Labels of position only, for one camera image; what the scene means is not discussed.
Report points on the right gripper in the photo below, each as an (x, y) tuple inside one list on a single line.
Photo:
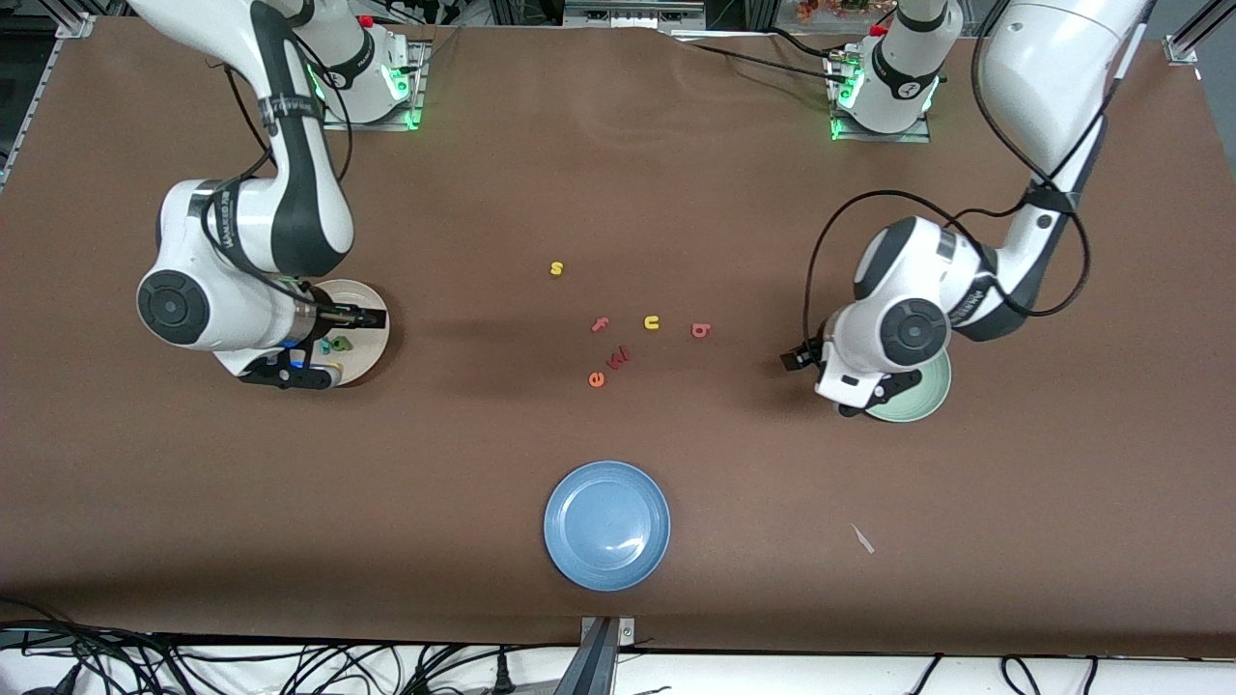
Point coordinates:
[(333, 315)]

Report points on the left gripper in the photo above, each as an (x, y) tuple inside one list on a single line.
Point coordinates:
[(809, 354)]

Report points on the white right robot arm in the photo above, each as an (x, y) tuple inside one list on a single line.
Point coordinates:
[(232, 319)]

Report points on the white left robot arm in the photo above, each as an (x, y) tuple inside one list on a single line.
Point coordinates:
[(1043, 87)]

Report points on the beige round plate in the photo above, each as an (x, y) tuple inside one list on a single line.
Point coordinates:
[(372, 357)]

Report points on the pale green round plate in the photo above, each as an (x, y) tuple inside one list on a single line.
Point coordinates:
[(922, 401)]

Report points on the dark red foam letter w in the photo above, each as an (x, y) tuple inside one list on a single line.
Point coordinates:
[(619, 359)]

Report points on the white paper scrap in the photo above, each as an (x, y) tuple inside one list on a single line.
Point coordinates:
[(862, 539)]

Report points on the blue round plate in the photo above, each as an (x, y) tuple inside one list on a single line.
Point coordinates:
[(608, 526)]

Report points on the brown table cover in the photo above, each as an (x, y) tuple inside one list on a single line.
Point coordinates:
[(618, 174)]

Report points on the orange background item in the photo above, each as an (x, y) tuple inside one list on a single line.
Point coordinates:
[(826, 10)]

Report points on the black power plug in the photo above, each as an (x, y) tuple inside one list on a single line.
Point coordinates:
[(502, 674)]

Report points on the grey box behind table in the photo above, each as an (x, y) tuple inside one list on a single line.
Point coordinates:
[(628, 12)]

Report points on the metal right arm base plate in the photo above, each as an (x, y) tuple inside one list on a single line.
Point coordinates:
[(386, 125)]

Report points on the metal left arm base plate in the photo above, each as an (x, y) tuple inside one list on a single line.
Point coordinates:
[(879, 137)]

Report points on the grey metal camera post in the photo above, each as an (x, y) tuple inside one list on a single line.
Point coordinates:
[(599, 666)]

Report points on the short aluminium frame corner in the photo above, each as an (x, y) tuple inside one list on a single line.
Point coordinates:
[(1183, 46)]

